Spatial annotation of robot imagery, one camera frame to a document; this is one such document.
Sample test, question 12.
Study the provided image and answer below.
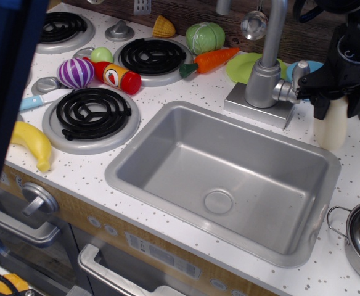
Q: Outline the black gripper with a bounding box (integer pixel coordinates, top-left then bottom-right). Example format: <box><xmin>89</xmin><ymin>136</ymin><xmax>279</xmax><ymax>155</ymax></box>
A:
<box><xmin>297</xmin><ymin>24</ymin><xmax>360</xmax><ymax>120</ymax></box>

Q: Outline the cream detergent bottle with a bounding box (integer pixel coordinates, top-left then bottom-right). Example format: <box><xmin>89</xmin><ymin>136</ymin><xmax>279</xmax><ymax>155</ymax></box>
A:
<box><xmin>313</xmin><ymin>96</ymin><xmax>348</xmax><ymax>151</ymax></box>

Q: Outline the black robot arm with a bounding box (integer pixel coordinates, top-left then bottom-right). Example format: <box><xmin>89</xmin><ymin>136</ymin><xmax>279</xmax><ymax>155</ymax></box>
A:
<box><xmin>0</xmin><ymin>1</ymin><xmax>232</xmax><ymax>239</ymax></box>

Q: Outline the silver sink basin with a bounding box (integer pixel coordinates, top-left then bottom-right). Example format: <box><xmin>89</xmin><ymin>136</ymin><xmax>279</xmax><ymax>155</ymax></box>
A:
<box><xmin>105</xmin><ymin>101</ymin><xmax>341</xmax><ymax>268</ymax></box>

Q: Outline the blue toy bowl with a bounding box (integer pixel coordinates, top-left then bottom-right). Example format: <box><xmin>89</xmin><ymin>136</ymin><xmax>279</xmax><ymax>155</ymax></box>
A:
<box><xmin>285</xmin><ymin>60</ymin><xmax>322</xmax><ymax>93</ymax></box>

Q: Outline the silver toy faucet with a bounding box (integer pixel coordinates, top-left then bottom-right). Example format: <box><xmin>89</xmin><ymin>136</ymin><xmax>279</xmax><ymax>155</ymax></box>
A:
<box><xmin>224</xmin><ymin>0</ymin><xmax>310</xmax><ymax>129</ymax></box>

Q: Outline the green toy plate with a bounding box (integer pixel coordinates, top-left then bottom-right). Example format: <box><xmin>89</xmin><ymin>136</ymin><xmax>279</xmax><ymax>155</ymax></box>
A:
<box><xmin>226</xmin><ymin>52</ymin><xmax>288</xmax><ymax>84</ymax></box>

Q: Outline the hanging silver ladle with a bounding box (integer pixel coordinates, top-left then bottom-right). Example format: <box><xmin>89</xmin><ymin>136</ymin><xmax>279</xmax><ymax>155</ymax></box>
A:
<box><xmin>241</xmin><ymin>0</ymin><xmax>269</xmax><ymax>41</ymax></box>

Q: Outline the orange toy carrot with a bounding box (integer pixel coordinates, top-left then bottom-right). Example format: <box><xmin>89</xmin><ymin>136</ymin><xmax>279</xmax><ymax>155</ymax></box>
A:
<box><xmin>179</xmin><ymin>48</ymin><xmax>240</xmax><ymax>78</ymax></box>

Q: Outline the green toy cabbage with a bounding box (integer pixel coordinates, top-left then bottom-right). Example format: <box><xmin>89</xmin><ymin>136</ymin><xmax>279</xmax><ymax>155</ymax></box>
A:
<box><xmin>186</xmin><ymin>22</ymin><xmax>226</xmax><ymax>56</ymax></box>

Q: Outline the back right black burner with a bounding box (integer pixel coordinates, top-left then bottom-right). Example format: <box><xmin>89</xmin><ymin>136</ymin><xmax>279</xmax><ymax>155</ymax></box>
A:
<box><xmin>113</xmin><ymin>38</ymin><xmax>193</xmax><ymax>87</ymax></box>

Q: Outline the black burner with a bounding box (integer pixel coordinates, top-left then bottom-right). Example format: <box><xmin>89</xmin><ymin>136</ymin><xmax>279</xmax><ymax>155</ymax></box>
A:
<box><xmin>113</xmin><ymin>38</ymin><xmax>193</xmax><ymax>87</ymax></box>
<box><xmin>42</xmin><ymin>88</ymin><xmax>141</xmax><ymax>155</ymax></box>
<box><xmin>36</xmin><ymin>12</ymin><xmax>95</xmax><ymax>54</ymax></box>

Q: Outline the yellow toy corn piece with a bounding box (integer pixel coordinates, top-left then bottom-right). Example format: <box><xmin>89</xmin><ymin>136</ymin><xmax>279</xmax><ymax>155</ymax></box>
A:
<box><xmin>152</xmin><ymin>15</ymin><xmax>176</xmax><ymax>38</ymax></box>

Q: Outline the hanging grey spatula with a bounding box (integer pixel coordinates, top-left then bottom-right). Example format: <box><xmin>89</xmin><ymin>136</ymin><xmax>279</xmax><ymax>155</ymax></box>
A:
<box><xmin>133</xmin><ymin>0</ymin><xmax>152</xmax><ymax>15</ymax></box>

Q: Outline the red toy ketchup bottle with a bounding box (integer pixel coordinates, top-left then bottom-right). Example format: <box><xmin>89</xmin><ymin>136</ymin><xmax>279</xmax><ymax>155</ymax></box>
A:
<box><xmin>83</xmin><ymin>57</ymin><xmax>142</xmax><ymax>95</ymax></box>

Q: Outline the silver stove knob back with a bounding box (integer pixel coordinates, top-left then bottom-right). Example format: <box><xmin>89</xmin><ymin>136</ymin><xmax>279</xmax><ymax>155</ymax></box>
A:
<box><xmin>105</xmin><ymin>20</ymin><xmax>134</xmax><ymax>42</ymax></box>

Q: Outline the silver stove knob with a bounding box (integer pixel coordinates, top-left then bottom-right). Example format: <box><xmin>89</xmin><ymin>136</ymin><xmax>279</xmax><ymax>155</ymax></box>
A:
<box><xmin>105</xmin><ymin>20</ymin><xmax>134</xmax><ymax>42</ymax></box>
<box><xmin>31</xmin><ymin>76</ymin><xmax>65</xmax><ymax>96</ymax></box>
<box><xmin>72</xmin><ymin>47</ymin><xmax>94</xmax><ymax>59</ymax></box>

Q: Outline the light green toy lime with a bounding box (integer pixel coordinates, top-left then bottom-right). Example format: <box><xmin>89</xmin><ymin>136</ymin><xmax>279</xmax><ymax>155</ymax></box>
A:
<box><xmin>90</xmin><ymin>47</ymin><xmax>113</xmax><ymax>63</ymax></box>

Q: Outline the front right black burner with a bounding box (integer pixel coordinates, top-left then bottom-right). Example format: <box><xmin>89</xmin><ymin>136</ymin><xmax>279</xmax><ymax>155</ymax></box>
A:
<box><xmin>42</xmin><ymin>88</ymin><xmax>141</xmax><ymax>155</ymax></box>

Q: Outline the silver stove knob centre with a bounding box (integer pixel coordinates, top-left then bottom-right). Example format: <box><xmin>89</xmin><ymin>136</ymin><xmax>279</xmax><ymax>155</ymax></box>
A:
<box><xmin>72</xmin><ymin>47</ymin><xmax>94</xmax><ymax>59</ymax></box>

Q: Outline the purple striped toy onion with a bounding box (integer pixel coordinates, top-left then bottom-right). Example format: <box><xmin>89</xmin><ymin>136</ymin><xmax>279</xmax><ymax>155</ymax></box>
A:
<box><xmin>57</xmin><ymin>58</ymin><xmax>95</xmax><ymax>89</ymax></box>

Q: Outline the back left black burner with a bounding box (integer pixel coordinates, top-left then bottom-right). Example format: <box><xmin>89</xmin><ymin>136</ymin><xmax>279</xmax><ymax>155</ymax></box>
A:
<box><xmin>36</xmin><ymin>12</ymin><xmax>95</xmax><ymax>54</ymax></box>

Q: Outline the silver stove knob middle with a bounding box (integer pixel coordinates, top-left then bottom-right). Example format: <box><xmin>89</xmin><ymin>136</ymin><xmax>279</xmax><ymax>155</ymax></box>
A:
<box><xmin>31</xmin><ymin>76</ymin><xmax>65</xmax><ymax>96</ymax></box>

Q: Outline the silver oven dial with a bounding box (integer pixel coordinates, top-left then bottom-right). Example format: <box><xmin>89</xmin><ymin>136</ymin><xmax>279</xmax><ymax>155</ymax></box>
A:
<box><xmin>22</xmin><ymin>182</ymin><xmax>59</xmax><ymax>216</ymax></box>

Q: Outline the yellow toy banana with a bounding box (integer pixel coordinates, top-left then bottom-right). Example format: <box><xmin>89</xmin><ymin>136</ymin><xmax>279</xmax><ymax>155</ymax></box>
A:
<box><xmin>10</xmin><ymin>121</ymin><xmax>52</xmax><ymax>173</ymax></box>

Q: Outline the yellow object on floor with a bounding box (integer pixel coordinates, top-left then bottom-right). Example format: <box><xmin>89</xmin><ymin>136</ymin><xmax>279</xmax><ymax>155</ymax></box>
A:
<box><xmin>0</xmin><ymin>273</ymin><xmax>30</xmax><ymax>295</ymax></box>

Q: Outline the silver dishwasher door handle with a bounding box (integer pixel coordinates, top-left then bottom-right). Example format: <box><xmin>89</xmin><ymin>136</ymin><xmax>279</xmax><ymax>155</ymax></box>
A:
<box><xmin>78</xmin><ymin>244</ymin><xmax>183</xmax><ymax>296</ymax></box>

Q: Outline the blue handled toy knife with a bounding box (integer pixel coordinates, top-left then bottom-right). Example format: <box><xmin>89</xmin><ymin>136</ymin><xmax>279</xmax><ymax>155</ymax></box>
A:
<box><xmin>19</xmin><ymin>89</ymin><xmax>71</xmax><ymax>112</ymax></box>

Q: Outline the silver oven door handle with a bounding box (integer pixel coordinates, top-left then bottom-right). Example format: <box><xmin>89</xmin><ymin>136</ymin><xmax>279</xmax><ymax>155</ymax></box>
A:
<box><xmin>0</xmin><ymin>211</ymin><xmax>62</xmax><ymax>248</ymax></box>

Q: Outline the black cable on floor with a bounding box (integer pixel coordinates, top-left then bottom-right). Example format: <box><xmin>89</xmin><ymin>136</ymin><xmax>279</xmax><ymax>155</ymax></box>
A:
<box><xmin>0</xmin><ymin>269</ymin><xmax>33</xmax><ymax>296</ymax></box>

